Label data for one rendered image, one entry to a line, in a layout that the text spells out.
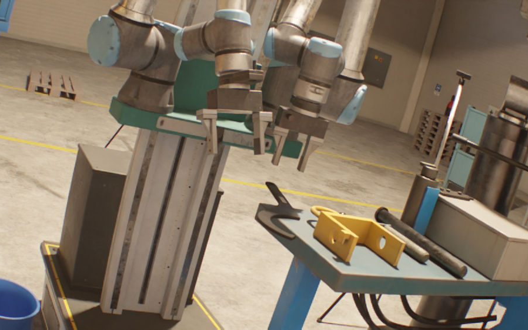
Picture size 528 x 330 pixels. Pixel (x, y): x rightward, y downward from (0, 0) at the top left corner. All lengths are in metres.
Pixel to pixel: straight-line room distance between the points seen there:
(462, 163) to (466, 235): 8.83
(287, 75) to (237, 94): 0.62
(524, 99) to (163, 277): 1.54
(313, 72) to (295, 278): 0.53
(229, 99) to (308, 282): 0.46
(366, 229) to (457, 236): 0.34
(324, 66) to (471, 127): 8.98
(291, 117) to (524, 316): 1.05
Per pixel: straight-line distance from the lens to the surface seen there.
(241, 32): 1.55
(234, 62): 1.52
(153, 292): 2.49
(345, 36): 2.10
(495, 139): 2.31
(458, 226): 1.80
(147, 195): 2.26
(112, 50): 1.79
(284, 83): 2.13
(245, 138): 2.10
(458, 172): 10.61
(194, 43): 1.61
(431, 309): 2.43
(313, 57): 1.67
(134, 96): 1.96
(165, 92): 1.96
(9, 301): 2.38
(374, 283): 1.39
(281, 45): 1.81
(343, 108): 2.10
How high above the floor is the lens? 1.47
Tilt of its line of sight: 11 degrees down
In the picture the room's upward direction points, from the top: 18 degrees clockwise
